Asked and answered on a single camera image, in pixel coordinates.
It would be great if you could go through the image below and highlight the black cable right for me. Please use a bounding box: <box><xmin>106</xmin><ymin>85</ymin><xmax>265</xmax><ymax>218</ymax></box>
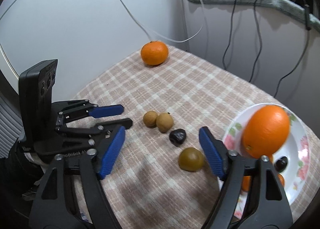
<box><xmin>273</xmin><ymin>28</ymin><xmax>311</xmax><ymax>98</ymax></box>

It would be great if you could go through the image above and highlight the small orange in plate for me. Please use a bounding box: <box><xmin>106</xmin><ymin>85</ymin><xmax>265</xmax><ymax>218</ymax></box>
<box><xmin>241</xmin><ymin>176</ymin><xmax>251</xmax><ymax>192</ymax></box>
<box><xmin>278</xmin><ymin>173</ymin><xmax>285</xmax><ymax>187</ymax></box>

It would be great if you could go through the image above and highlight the black cable left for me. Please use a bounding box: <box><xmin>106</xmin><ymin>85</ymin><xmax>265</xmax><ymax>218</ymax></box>
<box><xmin>222</xmin><ymin>0</ymin><xmax>245</xmax><ymax>70</ymax></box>

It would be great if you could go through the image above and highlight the dark chestnut on cloth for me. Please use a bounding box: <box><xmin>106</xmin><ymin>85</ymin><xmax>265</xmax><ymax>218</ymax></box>
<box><xmin>169</xmin><ymin>128</ymin><xmax>187</xmax><ymax>147</ymax></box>

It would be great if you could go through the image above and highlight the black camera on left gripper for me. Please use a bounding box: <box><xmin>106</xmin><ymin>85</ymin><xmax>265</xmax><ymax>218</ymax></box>
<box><xmin>18</xmin><ymin>59</ymin><xmax>58</xmax><ymax>143</ymax></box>

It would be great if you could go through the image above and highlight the dark chestnut in plate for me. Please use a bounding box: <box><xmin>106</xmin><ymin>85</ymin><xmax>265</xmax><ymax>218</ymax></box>
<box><xmin>274</xmin><ymin>156</ymin><xmax>288</xmax><ymax>173</ymax></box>

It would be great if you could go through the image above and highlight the black cable middle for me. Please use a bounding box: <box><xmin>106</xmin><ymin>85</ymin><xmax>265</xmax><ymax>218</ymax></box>
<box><xmin>248</xmin><ymin>0</ymin><xmax>275</xmax><ymax>83</ymax></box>

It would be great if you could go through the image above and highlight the large smooth orange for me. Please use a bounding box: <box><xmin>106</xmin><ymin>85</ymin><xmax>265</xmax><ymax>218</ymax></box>
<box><xmin>241</xmin><ymin>105</ymin><xmax>290</xmax><ymax>159</ymax></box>

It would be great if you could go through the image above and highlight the mandarin orange with stem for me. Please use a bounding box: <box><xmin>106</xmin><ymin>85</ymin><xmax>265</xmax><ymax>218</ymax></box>
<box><xmin>140</xmin><ymin>41</ymin><xmax>169</xmax><ymax>66</ymax></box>

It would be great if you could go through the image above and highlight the white cable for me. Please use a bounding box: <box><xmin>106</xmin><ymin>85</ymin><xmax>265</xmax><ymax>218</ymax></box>
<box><xmin>0</xmin><ymin>0</ymin><xmax>205</xmax><ymax>80</ymax></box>

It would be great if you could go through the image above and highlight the green-brown round fruit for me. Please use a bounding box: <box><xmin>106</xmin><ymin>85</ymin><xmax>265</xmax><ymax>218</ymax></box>
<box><xmin>178</xmin><ymin>147</ymin><xmax>204</xmax><ymax>172</ymax></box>

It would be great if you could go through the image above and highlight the tan longan fruit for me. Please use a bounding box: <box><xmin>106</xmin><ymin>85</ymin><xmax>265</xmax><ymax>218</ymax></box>
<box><xmin>143</xmin><ymin>111</ymin><xmax>158</xmax><ymax>128</ymax></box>
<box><xmin>156</xmin><ymin>113</ymin><xmax>174</xmax><ymax>133</ymax></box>

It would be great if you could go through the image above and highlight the black cable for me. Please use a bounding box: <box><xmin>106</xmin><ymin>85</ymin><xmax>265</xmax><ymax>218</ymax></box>
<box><xmin>222</xmin><ymin>0</ymin><xmax>245</xmax><ymax>70</ymax></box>
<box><xmin>248</xmin><ymin>0</ymin><xmax>275</xmax><ymax>83</ymax></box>
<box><xmin>273</xmin><ymin>28</ymin><xmax>311</xmax><ymax>98</ymax></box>

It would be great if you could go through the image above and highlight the white floral plate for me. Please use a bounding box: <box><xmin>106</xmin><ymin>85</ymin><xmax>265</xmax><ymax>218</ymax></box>
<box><xmin>222</xmin><ymin>103</ymin><xmax>310</xmax><ymax>204</ymax></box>

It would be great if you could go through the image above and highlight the pink plaid tablecloth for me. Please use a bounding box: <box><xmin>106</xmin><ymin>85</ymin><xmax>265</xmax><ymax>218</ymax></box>
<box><xmin>67</xmin><ymin>44</ymin><xmax>320</xmax><ymax>227</ymax></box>

